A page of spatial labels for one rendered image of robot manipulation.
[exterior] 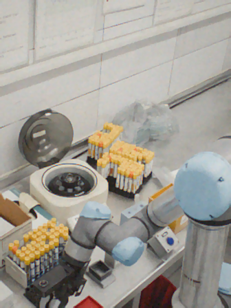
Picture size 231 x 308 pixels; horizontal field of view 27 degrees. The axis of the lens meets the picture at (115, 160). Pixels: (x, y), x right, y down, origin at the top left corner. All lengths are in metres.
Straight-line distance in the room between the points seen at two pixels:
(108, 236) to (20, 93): 0.72
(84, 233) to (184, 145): 1.06
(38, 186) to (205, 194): 0.91
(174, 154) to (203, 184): 1.25
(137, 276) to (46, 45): 0.85
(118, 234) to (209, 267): 0.28
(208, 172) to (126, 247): 0.40
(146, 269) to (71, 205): 0.33
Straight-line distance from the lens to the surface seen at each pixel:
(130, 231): 1.23
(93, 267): 1.55
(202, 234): 0.98
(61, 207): 1.63
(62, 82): 1.87
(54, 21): 1.73
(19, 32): 1.64
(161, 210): 1.22
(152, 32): 2.13
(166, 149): 2.16
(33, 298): 1.47
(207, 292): 1.10
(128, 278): 1.56
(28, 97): 1.78
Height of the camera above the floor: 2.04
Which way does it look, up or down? 35 degrees down
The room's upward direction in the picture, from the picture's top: 6 degrees clockwise
